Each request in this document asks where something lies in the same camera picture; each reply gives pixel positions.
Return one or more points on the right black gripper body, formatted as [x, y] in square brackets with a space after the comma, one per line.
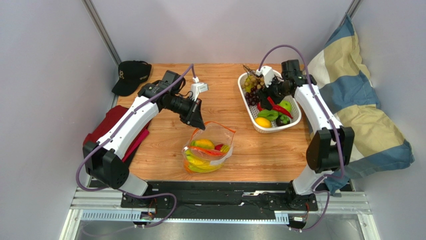
[269, 91]

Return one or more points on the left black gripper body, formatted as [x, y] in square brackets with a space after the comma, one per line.
[181, 106]

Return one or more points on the long red chili pepper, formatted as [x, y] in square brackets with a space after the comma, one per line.
[279, 108]

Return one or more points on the watermelon slice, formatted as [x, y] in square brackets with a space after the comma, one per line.
[206, 152]

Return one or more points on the clear orange zip top bag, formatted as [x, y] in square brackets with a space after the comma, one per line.
[217, 133]

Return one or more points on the red pomegranate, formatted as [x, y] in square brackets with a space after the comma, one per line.
[219, 147]

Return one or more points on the yellow banana bunch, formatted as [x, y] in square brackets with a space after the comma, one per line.
[195, 163]

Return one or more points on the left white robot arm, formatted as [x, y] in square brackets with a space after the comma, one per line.
[103, 158]

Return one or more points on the dark purple grape bunch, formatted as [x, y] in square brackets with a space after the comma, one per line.
[251, 96]

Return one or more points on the white perforated plastic basket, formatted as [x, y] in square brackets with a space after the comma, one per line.
[254, 110]

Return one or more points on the yellow lemon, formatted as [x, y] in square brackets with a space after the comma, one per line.
[263, 122]

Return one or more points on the brown longan bunch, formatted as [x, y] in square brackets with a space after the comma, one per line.
[252, 81]

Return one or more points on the dark purple mangosteen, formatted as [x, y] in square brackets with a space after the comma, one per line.
[282, 120]

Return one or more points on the pink folded cloth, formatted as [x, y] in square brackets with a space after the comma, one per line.
[134, 146]

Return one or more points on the black baseball cap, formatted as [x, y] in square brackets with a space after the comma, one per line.
[131, 74]

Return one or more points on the blue yellow checked pillow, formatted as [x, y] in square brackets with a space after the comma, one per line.
[344, 84]

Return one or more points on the dark red folded cloth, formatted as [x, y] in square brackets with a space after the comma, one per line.
[111, 118]

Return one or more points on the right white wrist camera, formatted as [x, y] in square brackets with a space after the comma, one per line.
[267, 73]

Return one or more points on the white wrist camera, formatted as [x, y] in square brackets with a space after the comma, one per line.
[197, 87]
[267, 73]

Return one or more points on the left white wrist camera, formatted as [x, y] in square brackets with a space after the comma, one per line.
[197, 87]

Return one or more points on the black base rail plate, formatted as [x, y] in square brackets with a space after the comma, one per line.
[212, 200]

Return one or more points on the silver aluminium frame rail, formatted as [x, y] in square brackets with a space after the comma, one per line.
[98, 23]

